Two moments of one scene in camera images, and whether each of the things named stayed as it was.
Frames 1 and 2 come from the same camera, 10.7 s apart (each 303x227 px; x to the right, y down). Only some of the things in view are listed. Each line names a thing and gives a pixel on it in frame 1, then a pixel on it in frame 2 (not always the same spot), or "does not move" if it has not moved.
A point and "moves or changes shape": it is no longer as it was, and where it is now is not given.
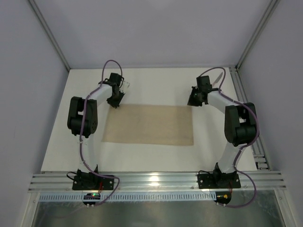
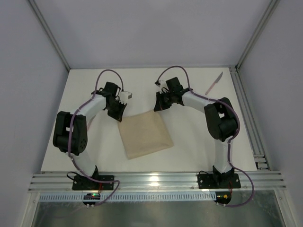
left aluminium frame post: x=49 y=32 does not move
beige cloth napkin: x=149 y=124 moves or changes shape
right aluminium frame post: x=264 y=22 does not move
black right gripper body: x=193 y=99 to x=164 y=100
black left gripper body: x=116 y=100 to x=114 y=107
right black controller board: x=223 y=197 does not move
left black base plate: x=92 y=182 does not move
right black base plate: x=215 y=180 does not move
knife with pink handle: x=218 y=79 does not move
